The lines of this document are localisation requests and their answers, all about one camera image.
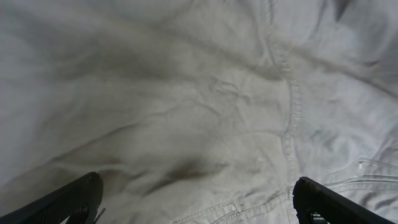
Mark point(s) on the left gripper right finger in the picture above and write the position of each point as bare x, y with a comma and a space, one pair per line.
316, 204

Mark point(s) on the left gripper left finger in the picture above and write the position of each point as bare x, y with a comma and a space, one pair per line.
76, 202

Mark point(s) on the grey shorts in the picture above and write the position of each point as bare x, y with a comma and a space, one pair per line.
200, 111

